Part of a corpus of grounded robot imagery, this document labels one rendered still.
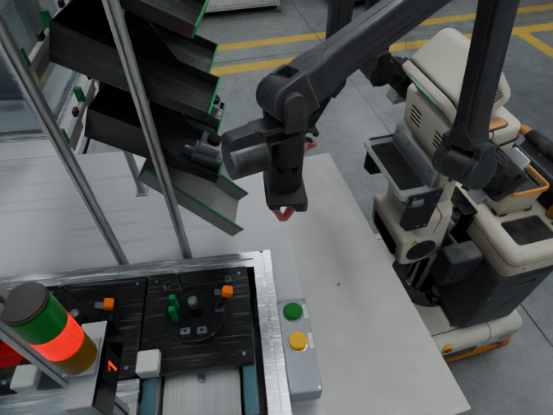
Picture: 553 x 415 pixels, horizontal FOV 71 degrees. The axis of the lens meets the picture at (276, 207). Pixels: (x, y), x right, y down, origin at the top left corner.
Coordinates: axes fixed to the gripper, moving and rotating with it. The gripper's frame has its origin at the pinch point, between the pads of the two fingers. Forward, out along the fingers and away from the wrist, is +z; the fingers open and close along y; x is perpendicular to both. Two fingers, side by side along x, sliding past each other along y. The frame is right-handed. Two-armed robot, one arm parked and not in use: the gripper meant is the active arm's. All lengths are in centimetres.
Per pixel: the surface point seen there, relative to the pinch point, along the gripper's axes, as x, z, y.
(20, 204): -79, 38, -47
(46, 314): -29.3, -16.2, 25.2
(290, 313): 1.8, 26.1, 6.4
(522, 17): 318, 111, -363
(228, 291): -11.7, 16.4, 4.9
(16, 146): -90, 38, -78
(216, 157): -12.3, 0.0, -18.7
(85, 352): -29.0, -5.3, 24.9
